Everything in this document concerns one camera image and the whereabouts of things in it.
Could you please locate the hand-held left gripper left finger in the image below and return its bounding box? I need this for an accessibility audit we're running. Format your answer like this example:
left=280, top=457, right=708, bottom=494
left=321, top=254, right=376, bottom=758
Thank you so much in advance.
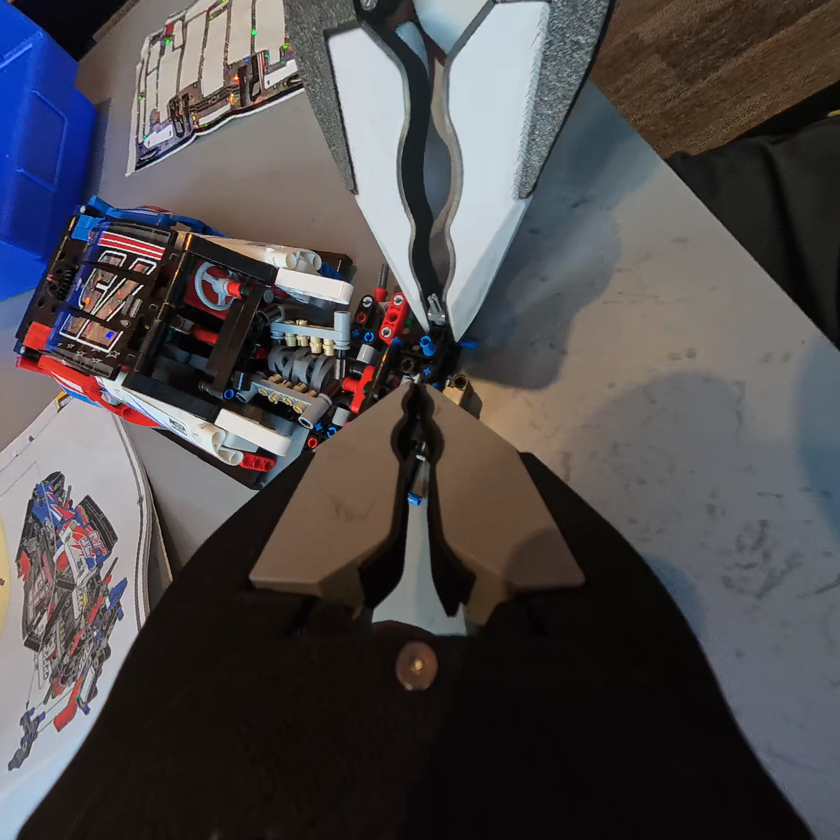
left=248, top=385, right=413, bottom=610

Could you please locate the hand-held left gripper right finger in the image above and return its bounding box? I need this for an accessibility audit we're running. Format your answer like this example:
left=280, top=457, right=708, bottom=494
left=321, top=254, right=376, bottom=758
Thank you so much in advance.
left=424, top=386, right=586, bottom=626

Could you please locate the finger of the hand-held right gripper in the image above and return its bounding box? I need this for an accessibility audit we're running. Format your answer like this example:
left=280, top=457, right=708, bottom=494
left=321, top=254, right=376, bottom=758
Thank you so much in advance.
left=325, top=23, right=441, bottom=336
left=430, top=0, right=552, bottom=342

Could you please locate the black connector with blue pin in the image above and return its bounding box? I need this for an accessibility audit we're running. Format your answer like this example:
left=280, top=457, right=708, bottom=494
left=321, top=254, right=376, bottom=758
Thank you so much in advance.
left=406, top=387, right=435, bottom=508

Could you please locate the toy brick race car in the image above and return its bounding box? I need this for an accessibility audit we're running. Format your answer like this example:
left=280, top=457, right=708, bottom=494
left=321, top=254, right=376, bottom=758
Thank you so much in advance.
left=13, top=195, right=481, bottom=490

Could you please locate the grey desk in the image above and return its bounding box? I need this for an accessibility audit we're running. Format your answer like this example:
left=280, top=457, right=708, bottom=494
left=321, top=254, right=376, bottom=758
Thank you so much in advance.
left=0, top=0, right=840, bottom=840

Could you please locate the holographic sticker sheet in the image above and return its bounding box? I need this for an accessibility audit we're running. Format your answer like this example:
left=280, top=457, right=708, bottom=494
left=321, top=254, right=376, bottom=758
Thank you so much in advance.
left=125, top=0, right=307, bottom=178

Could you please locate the person's black clothing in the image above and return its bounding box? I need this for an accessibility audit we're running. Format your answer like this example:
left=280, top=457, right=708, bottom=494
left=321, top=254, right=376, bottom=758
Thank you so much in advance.
left=663, top=110, right=840, bottom=332

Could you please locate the open building instruction book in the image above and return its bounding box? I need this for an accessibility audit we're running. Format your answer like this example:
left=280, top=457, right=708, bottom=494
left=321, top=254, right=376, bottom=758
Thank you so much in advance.
left=0, top=395, right=174, bottom=840

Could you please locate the blue plastic bin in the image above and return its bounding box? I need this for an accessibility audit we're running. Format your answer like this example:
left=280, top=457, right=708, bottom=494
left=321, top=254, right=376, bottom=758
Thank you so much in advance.
left=0, top=0, right=99, bottom=304

